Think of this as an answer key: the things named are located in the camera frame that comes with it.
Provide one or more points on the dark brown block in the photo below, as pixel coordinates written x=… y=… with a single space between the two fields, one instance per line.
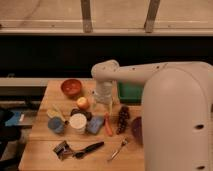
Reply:
x=87 y=114

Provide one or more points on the dark red grape bunch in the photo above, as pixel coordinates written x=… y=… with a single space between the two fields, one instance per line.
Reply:
x=123 y=117

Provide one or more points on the orange carrot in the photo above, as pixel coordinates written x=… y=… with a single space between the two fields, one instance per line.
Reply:
x=108 y=128

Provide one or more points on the black handled spoon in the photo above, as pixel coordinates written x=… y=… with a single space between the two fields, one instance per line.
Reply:
x=81 y=153

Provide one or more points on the white plastic cup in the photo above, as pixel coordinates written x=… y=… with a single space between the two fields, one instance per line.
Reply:
x=78 y=123

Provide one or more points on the black metal clip tool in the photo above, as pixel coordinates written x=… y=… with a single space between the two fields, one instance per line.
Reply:
x=63 y=150

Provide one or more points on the purple bowl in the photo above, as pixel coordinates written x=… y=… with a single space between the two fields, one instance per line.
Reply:
x=136 y=130

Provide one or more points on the red yellow apple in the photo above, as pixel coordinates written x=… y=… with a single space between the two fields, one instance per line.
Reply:
x=82 y=103

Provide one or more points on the green plastic tray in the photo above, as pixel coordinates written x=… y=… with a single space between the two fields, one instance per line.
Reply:
x=129 y=93

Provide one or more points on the metal fork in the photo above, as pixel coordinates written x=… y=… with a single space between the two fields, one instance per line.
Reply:
x=124 y=142

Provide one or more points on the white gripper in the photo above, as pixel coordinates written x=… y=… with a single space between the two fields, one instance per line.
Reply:
x=103 y=94

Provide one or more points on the red bowl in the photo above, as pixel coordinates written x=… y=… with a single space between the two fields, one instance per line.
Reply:
x=71 y=87

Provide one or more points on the yellow banana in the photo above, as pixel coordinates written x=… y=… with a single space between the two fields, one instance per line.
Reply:
x=54 y=111

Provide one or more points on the blue plastic cup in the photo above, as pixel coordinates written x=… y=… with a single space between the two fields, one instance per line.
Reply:
x=56 y=125

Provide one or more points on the black chair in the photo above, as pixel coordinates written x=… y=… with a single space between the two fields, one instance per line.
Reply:
x=7 y=133

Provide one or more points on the blue sponge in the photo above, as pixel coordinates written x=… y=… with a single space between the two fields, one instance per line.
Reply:
x=95 y=124

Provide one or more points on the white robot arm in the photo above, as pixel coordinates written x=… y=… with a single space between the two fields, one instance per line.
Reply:
x=177 y=102

